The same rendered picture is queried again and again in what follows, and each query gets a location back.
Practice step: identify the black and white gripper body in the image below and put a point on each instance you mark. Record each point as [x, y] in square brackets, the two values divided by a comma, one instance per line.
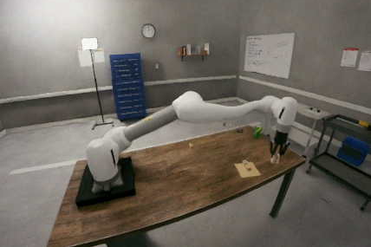
[282, 136]

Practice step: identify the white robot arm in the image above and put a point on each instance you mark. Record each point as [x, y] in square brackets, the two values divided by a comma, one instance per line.
[102, 156]

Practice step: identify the green drink can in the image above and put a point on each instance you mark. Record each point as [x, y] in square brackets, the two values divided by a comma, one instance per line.
[257, 132]

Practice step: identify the beige square mat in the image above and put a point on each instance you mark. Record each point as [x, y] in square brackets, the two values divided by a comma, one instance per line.
[245, 174]

